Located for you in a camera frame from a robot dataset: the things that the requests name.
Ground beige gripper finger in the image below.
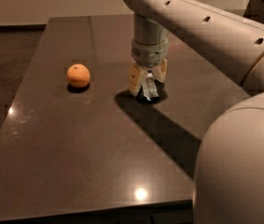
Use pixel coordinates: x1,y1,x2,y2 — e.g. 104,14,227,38
152,59,167,83
129,63,147,96

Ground blue white rxbar wrapper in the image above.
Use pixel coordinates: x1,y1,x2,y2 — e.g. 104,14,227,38
137,73,160,104

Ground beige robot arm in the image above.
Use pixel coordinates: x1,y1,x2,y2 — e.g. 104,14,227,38
123,0,264,224

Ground orange fruit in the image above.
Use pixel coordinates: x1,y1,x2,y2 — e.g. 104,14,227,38
66,63,90,88

